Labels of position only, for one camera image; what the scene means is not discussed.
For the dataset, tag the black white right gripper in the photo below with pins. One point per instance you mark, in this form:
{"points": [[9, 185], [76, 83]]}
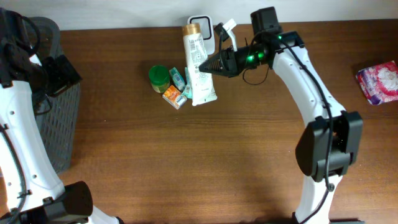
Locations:
{"points": [[227, 61]]}

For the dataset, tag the white pouch with cork cap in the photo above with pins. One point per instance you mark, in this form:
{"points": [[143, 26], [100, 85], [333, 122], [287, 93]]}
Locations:
{"points": [[201, 82]]}

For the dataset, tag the teal wet wipes pack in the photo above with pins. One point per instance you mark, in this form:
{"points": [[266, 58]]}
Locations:
{"points": [[188, 89]]}

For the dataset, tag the small green tissue pack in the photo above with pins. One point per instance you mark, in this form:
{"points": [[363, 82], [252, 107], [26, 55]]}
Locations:
{"points": [[177, 79]]}

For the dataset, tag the orange tissue pack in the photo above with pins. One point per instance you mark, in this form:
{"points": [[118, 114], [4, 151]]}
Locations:
{"points": [[174, 97]]}

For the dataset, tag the green cup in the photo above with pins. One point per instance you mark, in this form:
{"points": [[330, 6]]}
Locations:
{"points": [[159, 78]]}

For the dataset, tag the red purple tissue pack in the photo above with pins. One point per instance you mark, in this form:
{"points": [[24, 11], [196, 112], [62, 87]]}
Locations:
{"points": [[379, 83]]}

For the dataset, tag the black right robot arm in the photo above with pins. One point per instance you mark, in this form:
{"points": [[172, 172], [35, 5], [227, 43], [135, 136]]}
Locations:
{"points": [[330, 141]]}

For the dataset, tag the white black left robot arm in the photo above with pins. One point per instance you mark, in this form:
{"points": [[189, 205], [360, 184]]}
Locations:
{"points": [[35, 194]]}

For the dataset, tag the grey plastic mesh basket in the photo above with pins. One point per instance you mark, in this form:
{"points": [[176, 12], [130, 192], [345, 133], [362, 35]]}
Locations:
{"points": [[59, 124]]}

